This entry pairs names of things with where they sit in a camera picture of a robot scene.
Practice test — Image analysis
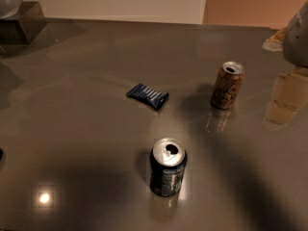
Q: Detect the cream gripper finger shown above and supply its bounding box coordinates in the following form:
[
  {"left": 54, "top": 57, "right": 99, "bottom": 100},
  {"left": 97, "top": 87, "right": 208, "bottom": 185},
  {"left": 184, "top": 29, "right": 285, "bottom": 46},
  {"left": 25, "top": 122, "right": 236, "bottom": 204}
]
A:
[{"left": 266, "top": 66, "right": 308, "bottom": 125}]

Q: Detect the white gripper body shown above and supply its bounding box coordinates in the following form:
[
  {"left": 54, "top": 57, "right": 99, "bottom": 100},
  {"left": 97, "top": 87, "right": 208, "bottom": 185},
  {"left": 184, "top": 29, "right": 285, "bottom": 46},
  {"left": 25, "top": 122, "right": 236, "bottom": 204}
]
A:
[{"left": 283, "top": 1, "right": 308, "bottom": 68}]

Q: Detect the dark blue rxbar wrapper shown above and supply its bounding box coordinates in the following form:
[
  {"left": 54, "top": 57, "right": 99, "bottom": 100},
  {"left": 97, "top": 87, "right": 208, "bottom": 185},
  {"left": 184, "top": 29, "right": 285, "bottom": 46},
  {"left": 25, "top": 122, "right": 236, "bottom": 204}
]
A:
[{"left": 126, "top": 84, "right": 169, "bottom": 111}]

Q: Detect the orange soda can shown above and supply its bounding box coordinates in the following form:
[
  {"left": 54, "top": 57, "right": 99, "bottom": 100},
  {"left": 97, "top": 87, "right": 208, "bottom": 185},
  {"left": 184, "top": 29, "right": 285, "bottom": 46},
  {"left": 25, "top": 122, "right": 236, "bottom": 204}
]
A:
[{"left": 211, "top": 62, "right": 245, "bottom": 110}]

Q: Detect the dark blue soda can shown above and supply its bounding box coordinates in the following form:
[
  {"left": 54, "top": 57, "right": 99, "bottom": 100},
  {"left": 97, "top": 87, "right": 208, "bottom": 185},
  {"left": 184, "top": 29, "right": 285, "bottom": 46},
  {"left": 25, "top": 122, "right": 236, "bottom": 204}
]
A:
[{"left": 150, "top": 138, "right": 188, "bottom": 197}]

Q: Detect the dark square stand block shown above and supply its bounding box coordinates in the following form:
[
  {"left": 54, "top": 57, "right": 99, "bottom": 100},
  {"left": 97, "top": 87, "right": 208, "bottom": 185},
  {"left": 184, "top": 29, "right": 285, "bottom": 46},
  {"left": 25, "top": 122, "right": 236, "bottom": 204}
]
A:
[{"left": 0, "top": 2, "right": 47, "bottom": 44}]

